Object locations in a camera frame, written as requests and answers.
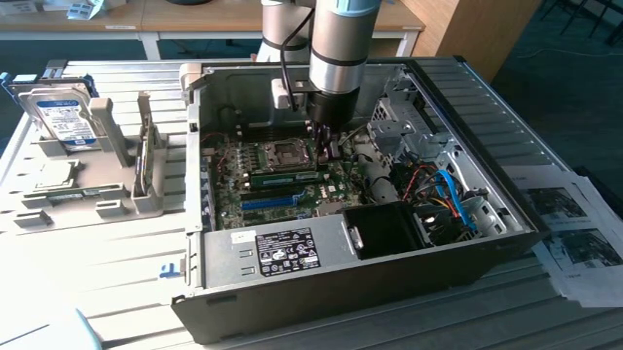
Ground grey plastic parts rack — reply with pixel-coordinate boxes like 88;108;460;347
12;90;172;229

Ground printed paper sheets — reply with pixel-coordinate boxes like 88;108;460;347
508;174;623;309

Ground metal CPU socket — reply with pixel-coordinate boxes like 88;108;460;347
256;139;316;173

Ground papers on desk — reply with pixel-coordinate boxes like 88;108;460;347
0;0;113;20

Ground blue expansion slot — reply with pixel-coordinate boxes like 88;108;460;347
240;195;299;211

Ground metal disk bay cage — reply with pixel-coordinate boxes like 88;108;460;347
365;65;524;234

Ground black RAM slots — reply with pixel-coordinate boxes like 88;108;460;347
235;122;315;142

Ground black expansion slot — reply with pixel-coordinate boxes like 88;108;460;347
240;187;293;202

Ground light blue white object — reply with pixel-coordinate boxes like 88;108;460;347
0;308;104;350

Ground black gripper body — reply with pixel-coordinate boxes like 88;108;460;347
305;90;360;127

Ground green RAM stick upright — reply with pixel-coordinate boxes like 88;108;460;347
132;123;157;196

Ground black red yellow wire bundle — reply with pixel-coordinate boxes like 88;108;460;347
396;163;471;219

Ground silver CPU chip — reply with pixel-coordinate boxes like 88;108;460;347
35;161;83;190

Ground grey power supply unit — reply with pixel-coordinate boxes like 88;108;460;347
200;214;361;289

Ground wooden cabinet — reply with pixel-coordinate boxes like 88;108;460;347
397;0;543;84

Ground green RAM stick lying flat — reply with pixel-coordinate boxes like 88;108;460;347
44;192;88;203

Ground dark office chair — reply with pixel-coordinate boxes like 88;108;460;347
540;0;623;47

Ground green motherboard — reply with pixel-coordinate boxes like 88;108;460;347
200;133;373;231

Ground blue flat data wire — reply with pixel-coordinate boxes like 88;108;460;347
436;168;477;231

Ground black open PC case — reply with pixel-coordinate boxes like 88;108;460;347
169;55;552;346

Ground hard disk with blue label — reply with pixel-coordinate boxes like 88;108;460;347
17;86;99;152

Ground black plastic fan shroud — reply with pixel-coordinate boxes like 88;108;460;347
341;201;420;260

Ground wooden desk with white frame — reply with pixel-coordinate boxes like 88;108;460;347
0;0;425;61

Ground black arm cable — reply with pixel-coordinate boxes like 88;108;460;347
279;6;316;113

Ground green RAM stick in motherboard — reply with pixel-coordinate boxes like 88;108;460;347
249;171;323;189

